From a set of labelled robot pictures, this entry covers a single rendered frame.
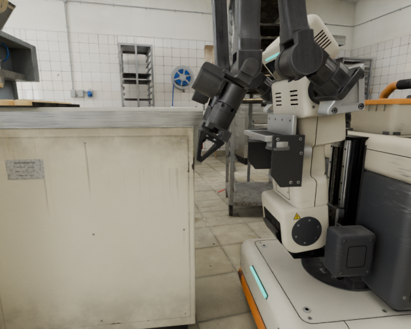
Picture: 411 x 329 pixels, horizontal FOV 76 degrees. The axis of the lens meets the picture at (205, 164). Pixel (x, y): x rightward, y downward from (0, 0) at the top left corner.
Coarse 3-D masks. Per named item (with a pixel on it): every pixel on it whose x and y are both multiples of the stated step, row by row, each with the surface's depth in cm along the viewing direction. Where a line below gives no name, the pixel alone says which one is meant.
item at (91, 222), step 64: (0, 128) 79; (64, 128) 82; (128, 128) 84; (192, 128) 87; (0, 192) 83; (64, 192) 86; (128, 192) 88; (192, 192) 91; (0, 256) 87; (64, 256) 90; (128, 256) 93; (192, 256) 96; (0, 320) 92; (64, 320) 95; (128, 320) 98; (192, 320) 101
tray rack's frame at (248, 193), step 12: (228, 12) 244; (228, 24) 246; (228, 36) 248; (252, 96) 261; (228, 144) 269; (228, 156) 271; (228, 168) 274; (228, 192) 243; (240, 192) 243; (252, 192) 243; (228, 204) 224; (240, 204) 218; (252, 204) 217
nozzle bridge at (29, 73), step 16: (0, 32) 97; (0, 48) 110; (16, 48) 118; (32, 48) 119; (16, 64) 119; (32, 64) 120; (16, 80) 119; (32, 80) 121; (0, 96) 121; (16, 96) 124
